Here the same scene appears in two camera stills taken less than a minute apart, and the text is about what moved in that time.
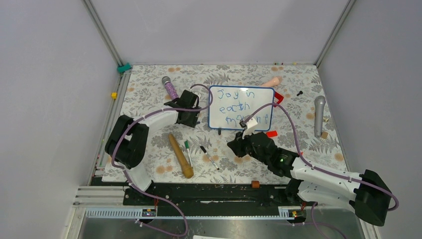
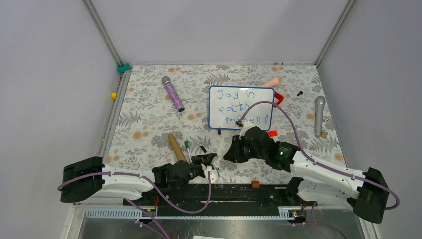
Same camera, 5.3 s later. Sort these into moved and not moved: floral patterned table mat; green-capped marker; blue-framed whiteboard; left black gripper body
Moved: left black gripper body
Not moved: floral patterned table mat; blue-framed whiteboard; green-capped marker
